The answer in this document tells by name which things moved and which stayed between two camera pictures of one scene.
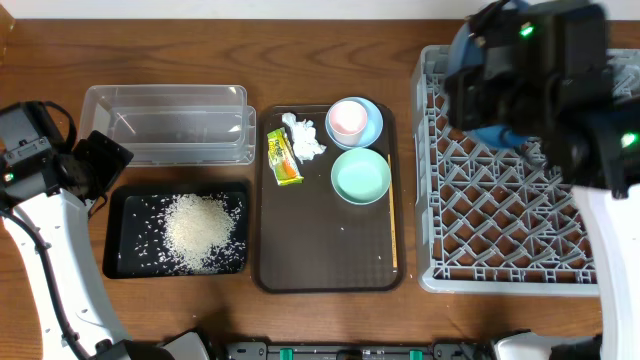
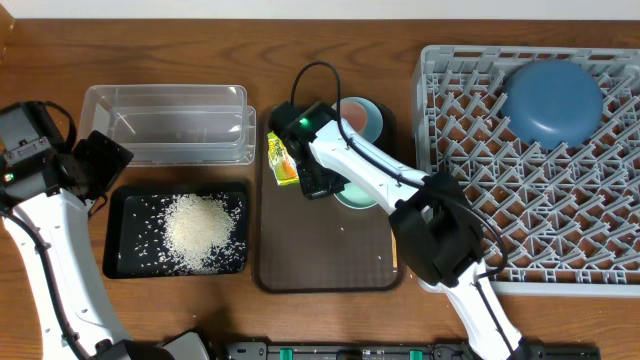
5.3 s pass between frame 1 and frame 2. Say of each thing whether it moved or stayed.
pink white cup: stayed
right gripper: moved
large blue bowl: moved
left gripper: stayed
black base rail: stayed
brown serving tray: stayed
